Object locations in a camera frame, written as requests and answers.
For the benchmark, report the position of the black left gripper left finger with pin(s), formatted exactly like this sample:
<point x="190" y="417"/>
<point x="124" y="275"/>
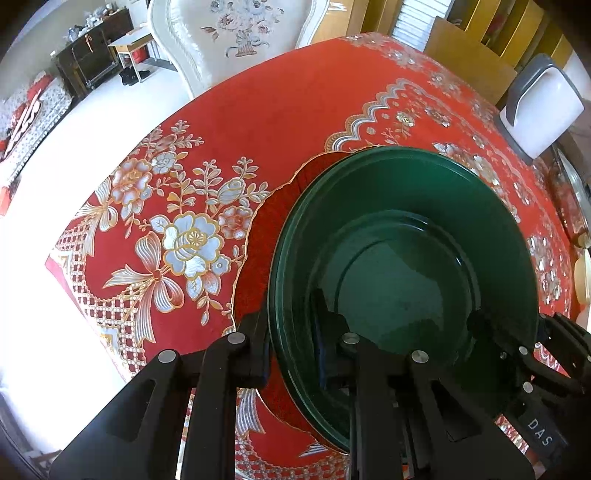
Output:
<point x="176" y="417"/>

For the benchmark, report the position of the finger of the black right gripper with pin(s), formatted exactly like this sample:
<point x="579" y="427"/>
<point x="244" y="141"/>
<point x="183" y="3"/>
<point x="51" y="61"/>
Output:
<point x="567" y="343"/>
<point x="497" y="356"/>

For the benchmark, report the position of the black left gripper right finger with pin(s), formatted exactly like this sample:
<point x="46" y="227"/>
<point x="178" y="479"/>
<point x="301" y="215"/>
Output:
<point x="407" y="419"/>

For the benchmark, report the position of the green plastic bowl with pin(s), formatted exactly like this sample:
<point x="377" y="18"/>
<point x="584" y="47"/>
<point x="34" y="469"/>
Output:
<point x="404" y="244"/>

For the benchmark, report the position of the red plate with sticker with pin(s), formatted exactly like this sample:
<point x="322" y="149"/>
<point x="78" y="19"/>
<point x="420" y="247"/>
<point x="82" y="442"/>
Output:
<point x="249" y="292"/>

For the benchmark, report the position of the cream ribbed plastic bowl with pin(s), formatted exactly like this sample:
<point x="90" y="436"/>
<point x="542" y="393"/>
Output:
<point x="581" y="271"/>

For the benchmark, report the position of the steel pan with lid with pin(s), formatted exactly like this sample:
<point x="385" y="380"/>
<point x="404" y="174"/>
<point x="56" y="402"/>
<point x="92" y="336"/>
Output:
<point x="570" y="198"/>

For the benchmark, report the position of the red floral tablecloth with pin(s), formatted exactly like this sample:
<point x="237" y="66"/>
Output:
<point x="153" y="254"/>

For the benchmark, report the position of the white electric kettle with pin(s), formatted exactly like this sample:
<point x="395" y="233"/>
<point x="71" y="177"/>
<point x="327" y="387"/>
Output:
<point x="542" y="103"/>

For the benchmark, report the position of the wooden cabinet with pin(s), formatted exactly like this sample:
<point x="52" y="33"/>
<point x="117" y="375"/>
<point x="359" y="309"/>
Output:
<point x="487" y="47"/>

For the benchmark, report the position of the red patterned sofa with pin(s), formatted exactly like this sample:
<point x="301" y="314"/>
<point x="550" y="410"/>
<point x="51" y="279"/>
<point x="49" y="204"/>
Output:
<point x="27" y="117"/>

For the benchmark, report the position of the dark wooden sideboard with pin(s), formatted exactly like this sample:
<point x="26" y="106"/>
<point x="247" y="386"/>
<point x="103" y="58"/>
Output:
<point x="89" y="60"/>

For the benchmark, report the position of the small white side table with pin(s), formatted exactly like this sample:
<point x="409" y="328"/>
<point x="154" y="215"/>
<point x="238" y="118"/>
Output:
<point x="126" y="45"/>

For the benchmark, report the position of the white ornate chair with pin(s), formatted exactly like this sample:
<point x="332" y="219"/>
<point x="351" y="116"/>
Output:
<point x="210" y="41"/>

